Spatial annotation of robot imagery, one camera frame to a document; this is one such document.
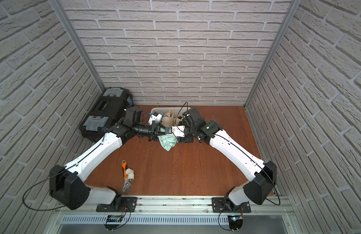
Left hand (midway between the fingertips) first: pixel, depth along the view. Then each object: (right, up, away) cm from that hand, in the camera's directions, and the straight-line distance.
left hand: (172, 132), depth 68 cm
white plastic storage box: (+1, +12, +30) cm, 32 cm away
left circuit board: (-30, -44, +4) cm, 54 cm away
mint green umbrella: (-2, -4, -2) cm, 5 cm away
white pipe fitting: (-25, -25, +13) cm, 37 cm away
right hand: (+5, +1, +8) cm, 9 cm away
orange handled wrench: (-26, -30, +11) cm, 41 cm away
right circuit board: (+31, -45, +2) cm, 55 cm away
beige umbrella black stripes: (-4, +6, +28) cm, 29 cm away
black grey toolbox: (-45, +14, +27) cm, 54 cm away
